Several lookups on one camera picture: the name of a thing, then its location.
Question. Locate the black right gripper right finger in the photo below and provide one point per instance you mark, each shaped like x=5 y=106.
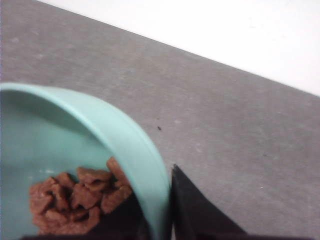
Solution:
x=195 y=217

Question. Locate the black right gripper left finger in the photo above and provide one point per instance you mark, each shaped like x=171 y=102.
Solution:
x=127 y=222

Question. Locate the brown beef cubes pile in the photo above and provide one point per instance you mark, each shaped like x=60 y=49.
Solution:
x=61 y=206

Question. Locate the teal green bowl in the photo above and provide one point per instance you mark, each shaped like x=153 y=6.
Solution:
x=46 y=130

